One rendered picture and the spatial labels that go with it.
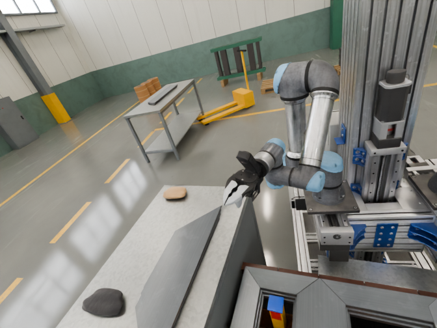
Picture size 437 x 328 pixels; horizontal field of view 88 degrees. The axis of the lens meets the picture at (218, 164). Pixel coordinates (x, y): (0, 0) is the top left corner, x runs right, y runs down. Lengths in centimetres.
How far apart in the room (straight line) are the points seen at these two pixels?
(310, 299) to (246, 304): 26
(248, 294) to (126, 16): 1125
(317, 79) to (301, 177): 35
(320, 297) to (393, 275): 46
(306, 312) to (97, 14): 1213
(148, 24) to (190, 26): 179
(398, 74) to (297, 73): 37
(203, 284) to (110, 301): 38
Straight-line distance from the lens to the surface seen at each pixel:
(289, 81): 96
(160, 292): 104
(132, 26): 1157
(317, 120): 88
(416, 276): 151
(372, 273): 146
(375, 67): 116
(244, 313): 113
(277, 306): 110
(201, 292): 100
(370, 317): 118
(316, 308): 113
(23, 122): 1002
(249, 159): 67
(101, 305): 116
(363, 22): 111
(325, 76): 92
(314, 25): 1032
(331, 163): 110
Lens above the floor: 189
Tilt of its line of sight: 32 degrees down
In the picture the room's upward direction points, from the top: 17 degrees counter-clockwise
